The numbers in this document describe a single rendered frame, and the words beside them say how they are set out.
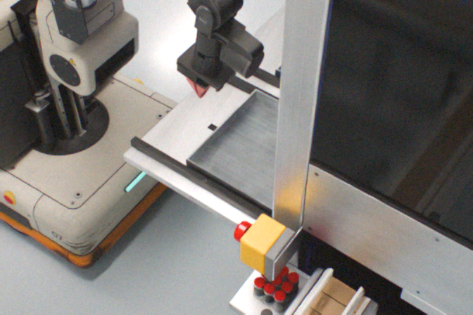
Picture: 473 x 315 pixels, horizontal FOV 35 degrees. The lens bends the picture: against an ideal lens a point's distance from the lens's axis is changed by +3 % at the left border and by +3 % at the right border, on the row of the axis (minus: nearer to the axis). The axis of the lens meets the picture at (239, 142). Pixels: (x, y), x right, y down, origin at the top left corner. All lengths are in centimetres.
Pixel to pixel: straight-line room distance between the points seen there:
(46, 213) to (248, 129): 89
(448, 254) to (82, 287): 154
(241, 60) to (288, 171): 22
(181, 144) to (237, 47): 41
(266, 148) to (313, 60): 62
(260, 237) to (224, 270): 117
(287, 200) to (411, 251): 23
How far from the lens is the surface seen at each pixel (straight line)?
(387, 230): 118
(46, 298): 248
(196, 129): 164
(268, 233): 129
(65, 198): 233
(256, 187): 153
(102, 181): 234
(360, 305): 135
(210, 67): 135
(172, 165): 156
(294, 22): 99
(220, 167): 157
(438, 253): 116
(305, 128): 111
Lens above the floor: 211
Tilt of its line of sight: 50 degrees down
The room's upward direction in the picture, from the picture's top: straight up
